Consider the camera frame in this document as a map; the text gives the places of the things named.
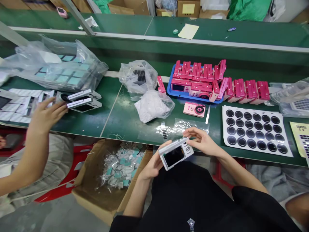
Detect yellow sheet of dark stickers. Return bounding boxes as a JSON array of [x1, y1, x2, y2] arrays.
[[289, 121, 309, 159]]

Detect sheets of white labels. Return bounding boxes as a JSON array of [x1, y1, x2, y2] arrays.
[[0, 88, 60, 124]]

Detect large plastic bag with teal parts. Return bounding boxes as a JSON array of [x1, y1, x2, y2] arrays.
[[14, 34, 109, 93]]

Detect small clear bag with dark panels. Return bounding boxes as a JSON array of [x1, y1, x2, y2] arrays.
[[118, 60, 159, 101]]

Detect row of pink camera shells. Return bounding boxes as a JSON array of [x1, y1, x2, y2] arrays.
[[221, 77, 271, 105]]

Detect open brown cardboard box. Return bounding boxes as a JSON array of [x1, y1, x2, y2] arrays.
[[108, 0, 151, 16]]

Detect pale yellow paper sheet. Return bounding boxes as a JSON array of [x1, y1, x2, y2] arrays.
[[177, 23, 200, 40]]

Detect clear bag of white parts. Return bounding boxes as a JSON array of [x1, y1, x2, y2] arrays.
[[134, 90, 176, 123]]

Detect pink toy camera with lens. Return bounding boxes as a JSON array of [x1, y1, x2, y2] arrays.
[[183, 101, 206, 117]]

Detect clear film with small stickers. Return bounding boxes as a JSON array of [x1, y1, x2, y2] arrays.
[[137, 118, 210, 146]]

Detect light pink camera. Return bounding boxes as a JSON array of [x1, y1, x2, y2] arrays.
[[56, 6, 69, 19]]

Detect person's right hand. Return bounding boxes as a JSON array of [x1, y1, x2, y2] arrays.
[[183, 127, 220, 159]]

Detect white folded plastic piece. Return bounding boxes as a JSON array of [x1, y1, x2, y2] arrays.
[[78, 16, 99, 31]]

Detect grey fabric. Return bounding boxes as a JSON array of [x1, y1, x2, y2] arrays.
[[243, 164, 309, 204]]

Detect white plastic bag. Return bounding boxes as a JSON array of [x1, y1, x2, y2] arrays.
[[262, 0, 287, 23]]

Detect blue plastic tray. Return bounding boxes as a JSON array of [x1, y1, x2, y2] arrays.
[[166, 63, 224, 105]]

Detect clear bag with grid tray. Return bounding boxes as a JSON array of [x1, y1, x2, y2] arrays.
[[264, 77, 309, 119]]

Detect cardboard box with yellow label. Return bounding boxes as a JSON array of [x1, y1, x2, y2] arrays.
[[177, 0, 201, 18]]

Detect grey metal frame post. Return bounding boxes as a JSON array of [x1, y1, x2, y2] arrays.
[[61, 0, 102, 37]]

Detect white digital camera with screen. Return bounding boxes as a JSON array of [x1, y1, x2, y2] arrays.
[[158, 137, 194, 171]]

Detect pile of pink toy cameras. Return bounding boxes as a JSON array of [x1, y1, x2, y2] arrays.
[[171, 59, 227, 102]]

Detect single pink camera shell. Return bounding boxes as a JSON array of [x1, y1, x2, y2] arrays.
[[157, 75, 167, 95]]

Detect person's body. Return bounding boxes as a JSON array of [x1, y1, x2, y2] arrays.
[[110, 161, 302, 232]]

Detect sheet of black round stickers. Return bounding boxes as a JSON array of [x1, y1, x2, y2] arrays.
[[221, 105, 294, 158]]

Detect cardboard box of paper scraps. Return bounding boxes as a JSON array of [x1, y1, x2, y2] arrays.
[[71, 138, 154, 227]]

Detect person's left hand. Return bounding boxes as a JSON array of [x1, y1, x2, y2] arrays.
[[138, 152, 167, 181]]

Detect red plastic stool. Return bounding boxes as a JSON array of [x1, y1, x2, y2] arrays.
[[212, 160, 246, 192], [33, 144, 94, 203]]

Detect green plastic bag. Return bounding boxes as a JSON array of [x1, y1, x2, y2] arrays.
[[226, 0, 273, 22]]

